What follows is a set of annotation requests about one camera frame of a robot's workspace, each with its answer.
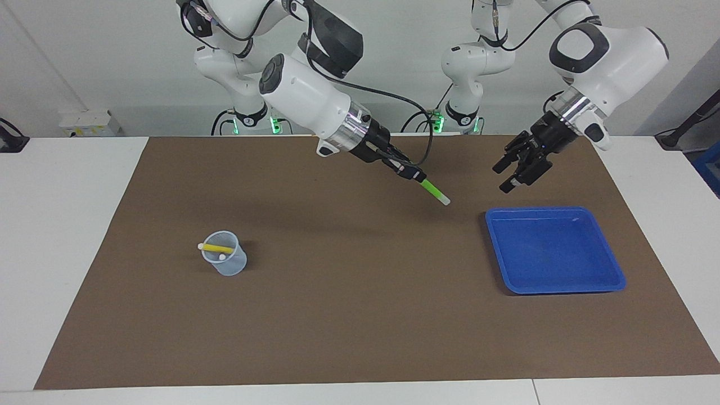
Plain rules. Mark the clear plastic cup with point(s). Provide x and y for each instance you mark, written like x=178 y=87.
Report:
x=230 y=267

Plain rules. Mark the brown table mat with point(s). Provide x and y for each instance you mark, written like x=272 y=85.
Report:
x=360 y=315

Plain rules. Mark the yellow pen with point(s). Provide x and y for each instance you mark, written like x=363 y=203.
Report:
x=216 y=248

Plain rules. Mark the blue plastic tray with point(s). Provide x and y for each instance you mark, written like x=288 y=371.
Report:
x=554 y=253

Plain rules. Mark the black stand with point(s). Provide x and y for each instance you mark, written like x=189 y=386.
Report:
x=683 y=126
x=12 y=142

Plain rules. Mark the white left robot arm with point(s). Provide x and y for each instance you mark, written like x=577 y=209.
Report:
x=613 y=62

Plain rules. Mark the green pen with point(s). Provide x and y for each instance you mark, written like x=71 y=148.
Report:
x=434 y=191

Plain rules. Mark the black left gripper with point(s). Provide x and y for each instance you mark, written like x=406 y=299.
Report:
x=551 y=135

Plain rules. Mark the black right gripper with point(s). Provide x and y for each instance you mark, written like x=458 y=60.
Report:
x=377 y=143

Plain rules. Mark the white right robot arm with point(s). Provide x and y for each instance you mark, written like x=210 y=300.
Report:
x=304 y=95

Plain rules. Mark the white wall box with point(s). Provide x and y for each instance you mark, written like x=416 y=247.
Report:
x=90 y=122

